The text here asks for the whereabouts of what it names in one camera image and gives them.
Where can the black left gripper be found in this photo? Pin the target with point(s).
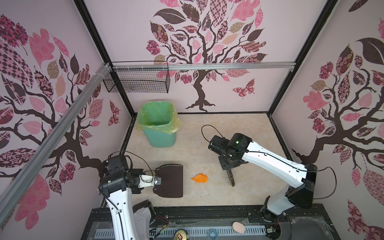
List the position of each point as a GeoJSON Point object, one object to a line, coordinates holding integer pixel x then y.
{"type": "Point", "coordinates": [137, 171]}

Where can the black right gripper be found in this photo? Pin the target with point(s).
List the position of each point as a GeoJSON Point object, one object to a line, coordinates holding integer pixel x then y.
{"type": "Point", "coordinates": [226, 167]}

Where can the dark brown hand brush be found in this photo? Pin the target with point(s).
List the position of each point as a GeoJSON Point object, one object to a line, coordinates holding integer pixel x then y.
{"type": "Point", "coordinates": [231, 177]}

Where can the dark brown plastic dustpan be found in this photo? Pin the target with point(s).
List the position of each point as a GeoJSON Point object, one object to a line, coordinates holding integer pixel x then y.
{"type": "Point", "coordinates": [171, 178]}

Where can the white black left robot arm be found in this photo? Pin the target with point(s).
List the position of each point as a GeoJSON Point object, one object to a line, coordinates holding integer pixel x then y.
{"type": "Point", "coordinates": [117, 187]}

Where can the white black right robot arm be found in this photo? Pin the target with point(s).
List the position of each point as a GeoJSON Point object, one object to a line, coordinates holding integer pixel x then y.
{"type": "Point", "coordinates": [300, 178]}

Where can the orange paper scrap pile centre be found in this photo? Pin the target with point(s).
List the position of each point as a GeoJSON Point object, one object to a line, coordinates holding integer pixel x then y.
{"type": "Point", "coordinates": [200, 178]}

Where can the green trash bin with liner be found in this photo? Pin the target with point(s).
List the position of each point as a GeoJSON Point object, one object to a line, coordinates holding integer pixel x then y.
{"type": "Point", "coordinates": [159, 122]}

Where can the beige egg shaped object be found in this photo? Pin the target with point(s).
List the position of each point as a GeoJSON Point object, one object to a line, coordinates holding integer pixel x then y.
{"type": "Point", "coordinates": [238, 227]}

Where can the round metal tin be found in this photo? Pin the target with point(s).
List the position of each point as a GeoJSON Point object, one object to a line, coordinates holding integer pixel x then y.
{"type": "Point", "coordinates": [181, 235]}

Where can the black wire mesh basket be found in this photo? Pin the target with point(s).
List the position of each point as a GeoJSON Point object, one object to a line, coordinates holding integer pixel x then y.
{"type": "Point", "coordinates": [138, 77]}

